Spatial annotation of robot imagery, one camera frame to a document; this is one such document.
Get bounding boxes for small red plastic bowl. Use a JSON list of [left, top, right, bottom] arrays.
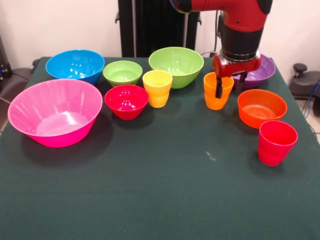
[[104, 84, 150, 121]]

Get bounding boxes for blue plastic bowl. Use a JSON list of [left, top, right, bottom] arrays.
[[45, 49, 106, 86]]

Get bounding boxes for red plastic cup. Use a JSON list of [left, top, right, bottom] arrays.
[[257, 120, 299, 167]]

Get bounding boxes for orange plastic bowl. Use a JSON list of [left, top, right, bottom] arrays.
[[237, 89, 288, 130]]

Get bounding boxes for blue cable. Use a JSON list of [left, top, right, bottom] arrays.
[[301, 78, 320, 120]]

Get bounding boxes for yellow plastic cup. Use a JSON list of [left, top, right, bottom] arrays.
[[142, 69, 174, 109]]

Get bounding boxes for black pedestal leg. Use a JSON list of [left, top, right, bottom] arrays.
[[0, 67, 32, 101], [289, 63, 320, 101]]

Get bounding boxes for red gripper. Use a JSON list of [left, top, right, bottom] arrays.
[[212, 53, 263, 99]]

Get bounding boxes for small green plastic bowl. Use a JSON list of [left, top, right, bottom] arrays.
[[102, 60, 144, 88]]

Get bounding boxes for large green plastic bowl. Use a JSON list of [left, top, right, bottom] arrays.
[[148, 46, 205, 90]]

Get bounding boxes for dark green table cloth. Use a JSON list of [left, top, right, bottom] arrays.
[[0, 56, 320, 240]]

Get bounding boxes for orange plastic cup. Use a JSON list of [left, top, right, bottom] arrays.
[[203, 71, 235, 111]]

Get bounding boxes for large pink plastic bowl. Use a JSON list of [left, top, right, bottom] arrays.
[[7, 78, 104, 148]]

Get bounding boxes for purple plastic bowl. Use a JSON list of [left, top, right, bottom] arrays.
[[232, 53, 277, 89]]

